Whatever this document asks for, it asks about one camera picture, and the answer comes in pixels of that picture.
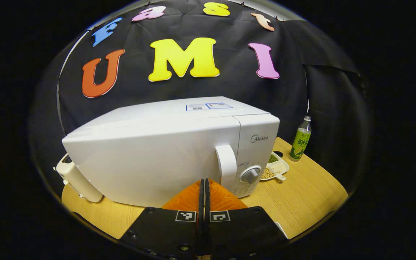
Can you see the white toaster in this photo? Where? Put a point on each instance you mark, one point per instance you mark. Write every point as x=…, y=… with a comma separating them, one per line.
x=79, y=184

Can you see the divided dish of beans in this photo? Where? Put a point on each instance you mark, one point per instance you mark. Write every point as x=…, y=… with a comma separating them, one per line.
x=278, y=168

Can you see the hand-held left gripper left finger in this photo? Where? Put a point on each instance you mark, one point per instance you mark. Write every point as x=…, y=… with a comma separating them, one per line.
x=172, y=231

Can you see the green drink bottle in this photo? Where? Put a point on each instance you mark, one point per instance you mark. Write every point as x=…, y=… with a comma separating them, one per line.
x=300, y=142

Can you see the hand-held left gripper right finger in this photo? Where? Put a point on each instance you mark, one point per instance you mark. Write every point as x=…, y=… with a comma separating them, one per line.
x=237, y=231

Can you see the white microwave oven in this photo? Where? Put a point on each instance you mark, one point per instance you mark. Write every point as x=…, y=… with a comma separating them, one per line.
x=150, y=155

